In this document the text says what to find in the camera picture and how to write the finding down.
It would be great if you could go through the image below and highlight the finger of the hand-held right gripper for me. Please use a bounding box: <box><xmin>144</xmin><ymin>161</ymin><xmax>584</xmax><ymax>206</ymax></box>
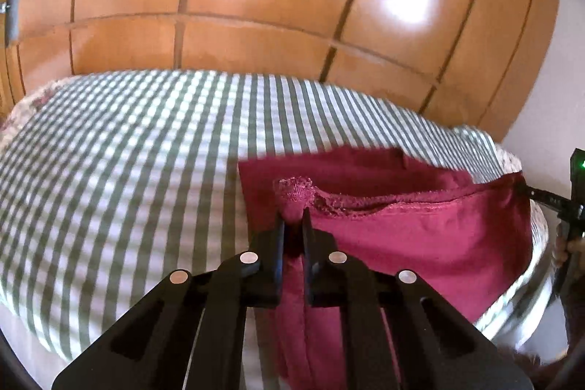
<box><xmin>521</xmin><ymin>182</ymin><xmax>572</xmax><ymax>213</ymax></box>

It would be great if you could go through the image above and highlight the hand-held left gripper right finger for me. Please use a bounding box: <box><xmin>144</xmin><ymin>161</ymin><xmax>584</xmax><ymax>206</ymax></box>
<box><xmin>302</xmin><ymin>208</ymin><xmax>535</xmax><ymax>390</ymax></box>

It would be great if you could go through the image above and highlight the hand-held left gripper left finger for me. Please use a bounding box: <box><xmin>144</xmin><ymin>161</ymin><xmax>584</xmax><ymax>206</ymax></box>
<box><xmin>51</xmin><ymin>211</ymin><xmax>287</xmax><ymax>390</ymax></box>

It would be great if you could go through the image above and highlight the dark red knit top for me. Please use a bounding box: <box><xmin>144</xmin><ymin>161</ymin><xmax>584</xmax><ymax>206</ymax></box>
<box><xmin>238</xmin><ymin>147</ymin><xmax>533</xmax><ymax>390</ymax></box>

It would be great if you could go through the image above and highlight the person's right hand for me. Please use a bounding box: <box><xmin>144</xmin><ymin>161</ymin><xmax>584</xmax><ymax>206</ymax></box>
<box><xmin>551</xmin><ymin>230</ymin><xmax>585</xmax><ymax>273</ymax></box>

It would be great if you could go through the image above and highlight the green white checked bed sheet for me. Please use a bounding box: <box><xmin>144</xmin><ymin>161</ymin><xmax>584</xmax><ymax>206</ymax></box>
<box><xmin>0</xmin><ymin>70</ymin><xmax>549</xmax><ymax>390</ymax></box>

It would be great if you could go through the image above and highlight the grey wardrobe handle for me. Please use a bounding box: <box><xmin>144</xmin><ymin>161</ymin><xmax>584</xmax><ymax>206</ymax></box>
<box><xmin>5</xmin><ymin>0</ymin><xmax>24</xmax><ymax>44</ymax></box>

